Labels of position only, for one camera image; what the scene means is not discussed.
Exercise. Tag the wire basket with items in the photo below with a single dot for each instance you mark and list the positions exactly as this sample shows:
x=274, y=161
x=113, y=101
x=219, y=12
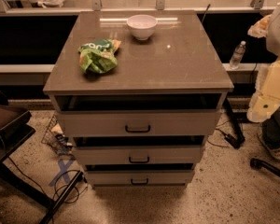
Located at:
x=56, y=140

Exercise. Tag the person leg in jeans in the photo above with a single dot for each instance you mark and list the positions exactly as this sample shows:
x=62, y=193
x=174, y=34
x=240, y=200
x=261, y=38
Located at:
x=269, y=134

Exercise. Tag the grey drawer cabinet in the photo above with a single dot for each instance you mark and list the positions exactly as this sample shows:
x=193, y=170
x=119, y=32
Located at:
x=176, y=70

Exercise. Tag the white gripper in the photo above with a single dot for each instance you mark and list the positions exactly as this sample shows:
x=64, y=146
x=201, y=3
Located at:
x=278, y=34

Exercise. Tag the clear plastic water bottle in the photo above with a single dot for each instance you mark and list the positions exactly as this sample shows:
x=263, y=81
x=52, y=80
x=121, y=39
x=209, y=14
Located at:
x=237, y=55

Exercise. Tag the white bowl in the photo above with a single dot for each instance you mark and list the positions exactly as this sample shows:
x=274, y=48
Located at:
x=142, y=26

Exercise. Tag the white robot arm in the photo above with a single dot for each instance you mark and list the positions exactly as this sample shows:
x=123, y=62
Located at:
x=273, y=33

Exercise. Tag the black stand with tray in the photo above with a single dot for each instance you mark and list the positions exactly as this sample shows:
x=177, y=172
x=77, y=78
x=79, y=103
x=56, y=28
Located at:
x=14, y=131

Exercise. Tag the drawer with black handle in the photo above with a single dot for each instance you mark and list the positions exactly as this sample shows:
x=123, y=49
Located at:
x=137, y=155
x=139, y=178
x=87, y=124

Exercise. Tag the blue tape cross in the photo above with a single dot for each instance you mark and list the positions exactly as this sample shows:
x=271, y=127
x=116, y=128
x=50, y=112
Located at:
x=64, y=165

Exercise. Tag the green chip bag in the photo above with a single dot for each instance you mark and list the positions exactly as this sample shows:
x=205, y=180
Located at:
x=98, y=56

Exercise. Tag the black chair leg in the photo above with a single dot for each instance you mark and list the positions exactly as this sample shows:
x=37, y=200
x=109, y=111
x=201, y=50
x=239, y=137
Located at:
x=258, y=164

